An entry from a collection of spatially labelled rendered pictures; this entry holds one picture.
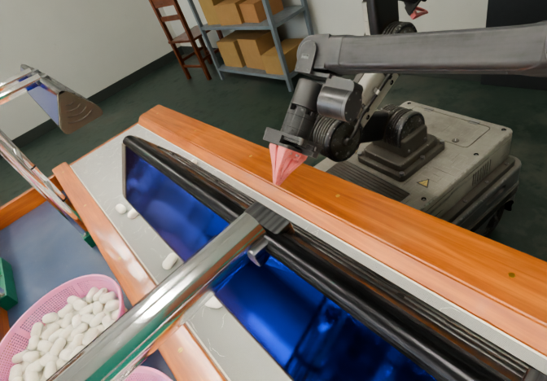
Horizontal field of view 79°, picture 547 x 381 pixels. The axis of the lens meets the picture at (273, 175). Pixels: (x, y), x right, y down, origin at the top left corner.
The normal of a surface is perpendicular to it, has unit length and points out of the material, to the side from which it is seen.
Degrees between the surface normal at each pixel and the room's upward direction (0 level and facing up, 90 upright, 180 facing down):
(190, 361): 0
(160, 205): 58
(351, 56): 53
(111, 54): 90
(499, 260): 0
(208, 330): 0
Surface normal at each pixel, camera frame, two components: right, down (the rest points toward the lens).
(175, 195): -0.76, 0.11
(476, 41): -0.63, -0.04
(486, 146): -0.31, -0.75
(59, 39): 0.66, 0.29
